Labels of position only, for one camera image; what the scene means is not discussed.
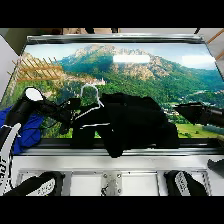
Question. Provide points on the white clothes hanger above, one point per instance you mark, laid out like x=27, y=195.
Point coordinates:
x=90, y=87

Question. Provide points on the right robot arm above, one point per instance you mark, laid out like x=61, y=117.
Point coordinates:
x=215, y=115

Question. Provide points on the silver frame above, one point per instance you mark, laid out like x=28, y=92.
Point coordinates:
x=113, y=166

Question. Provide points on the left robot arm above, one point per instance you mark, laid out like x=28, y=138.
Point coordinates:
x=20, y=110

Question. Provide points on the blue garment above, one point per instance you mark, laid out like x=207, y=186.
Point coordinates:
x=31, y=133

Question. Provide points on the black garment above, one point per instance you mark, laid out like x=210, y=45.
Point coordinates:
x=133, y=123

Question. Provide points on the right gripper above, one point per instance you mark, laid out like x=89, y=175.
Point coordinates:
x=197, y=114

